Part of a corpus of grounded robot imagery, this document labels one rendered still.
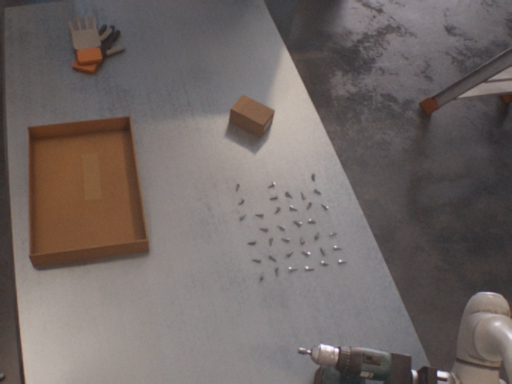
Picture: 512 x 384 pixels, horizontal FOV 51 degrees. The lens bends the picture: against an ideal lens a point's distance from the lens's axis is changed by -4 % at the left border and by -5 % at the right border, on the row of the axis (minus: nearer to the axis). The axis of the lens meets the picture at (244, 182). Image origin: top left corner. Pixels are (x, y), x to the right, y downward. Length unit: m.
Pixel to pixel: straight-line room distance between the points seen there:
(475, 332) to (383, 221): 1.23
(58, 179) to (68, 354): 0.50
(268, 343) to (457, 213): 1.45
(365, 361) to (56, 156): 1.02
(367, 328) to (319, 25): 2.11
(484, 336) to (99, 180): 1.06
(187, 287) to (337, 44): 2.02
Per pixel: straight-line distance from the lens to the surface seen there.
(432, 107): 2.90
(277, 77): 1.90
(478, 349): 1.31
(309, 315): 1.44
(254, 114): 1.68
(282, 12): 2.67
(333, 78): 2.93
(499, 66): 2.56
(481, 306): 1.33
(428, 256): 2.44
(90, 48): 1.91
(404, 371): 1.32
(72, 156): 1.65
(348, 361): 1.17
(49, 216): 1.55
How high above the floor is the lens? 1.95
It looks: 54 degrees down
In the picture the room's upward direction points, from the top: 11 degrees clockwise
